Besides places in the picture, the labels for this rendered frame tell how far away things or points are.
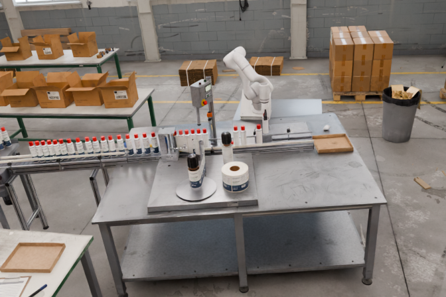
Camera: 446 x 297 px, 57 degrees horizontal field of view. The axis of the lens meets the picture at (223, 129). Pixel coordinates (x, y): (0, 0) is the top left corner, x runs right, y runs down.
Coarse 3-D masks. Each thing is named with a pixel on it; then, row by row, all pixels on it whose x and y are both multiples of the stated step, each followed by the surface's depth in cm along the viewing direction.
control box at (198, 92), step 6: (192, 84) 345; (204, 84) 344; (192, 90) 343; (198, 90) 339; (204, 90) 345; (210, 90) 352; (192, 96) 346; (198, 96) 342; (204, 96) 347; (210, 96) 354; (192, 102) 349; (198, 102) 345
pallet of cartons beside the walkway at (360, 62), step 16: (336, 32) 670; (352, 32) 663; (368, 32) 655; (384, 32) 647; (336, 48) 613; (352, 48) 609; (368, 48) 606; (384, 48) 602; (336, 64) 624; (352, 64) 628; (368, 64) 617; (384, 64) 611; (336, 80) 635; (352, 80) 631; (368, 80) 627; (384, 80) 623; (336, 96) 642
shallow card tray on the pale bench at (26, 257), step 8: (16, 248) 278; (24, 248) 280; (32, 248) 280; (40, 248) 279; (48, 248) 278; (56, 248) 278; (64, 248) 277; (16, 256) 274; (24, 256) 273; (32, 256) 273; (40, 256) 272; (48, 256) 271; (56, 256) 266; (8, 264) 268; (16, 264) 267; (24, 264) 267; (32, 264) 266; (40, 264) 265; (48, 264) 265; (40, 272) 259; (48, 272) 258
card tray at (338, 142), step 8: (320, 136) 375; (328, 136) 375; (336, 136) 375; (344, 136) 375; (320, 144) 367; (328, 144) 366; (336, 144) 364; (344, 144) 363; (320, 152) 353; (328, 152) 353
